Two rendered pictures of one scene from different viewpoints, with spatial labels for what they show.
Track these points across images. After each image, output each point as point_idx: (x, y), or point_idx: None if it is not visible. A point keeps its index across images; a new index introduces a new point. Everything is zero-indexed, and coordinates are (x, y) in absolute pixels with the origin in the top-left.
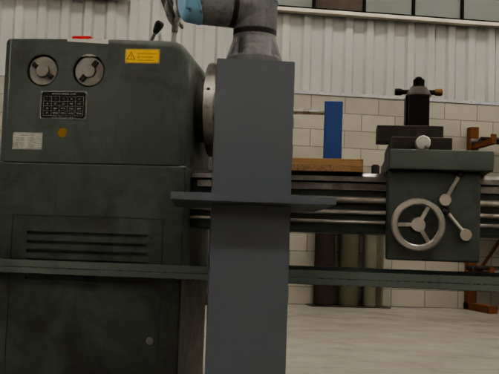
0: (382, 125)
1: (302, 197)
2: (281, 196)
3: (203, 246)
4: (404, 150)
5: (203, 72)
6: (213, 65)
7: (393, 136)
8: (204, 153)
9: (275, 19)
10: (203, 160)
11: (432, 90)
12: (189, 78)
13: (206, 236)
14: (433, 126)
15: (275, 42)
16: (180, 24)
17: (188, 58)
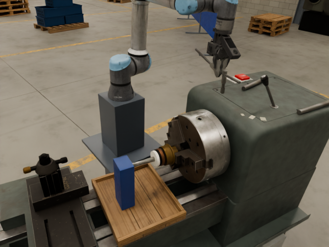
0: (78, 171)
1: (93, 135)
2: (100, 133)
3: (214, 225)
4: (59, 167)
5: (227, 120)
6: (197, 110)
7: (67, 167)
8: (222, 176)
9: (109, 75)
10: (217, 176)
11: (32, 166)
12: (187, 108)
13: (220, 226)
14: (37, 183)
15: (109, 86)
16: (231, 79)
17: (187, 96)
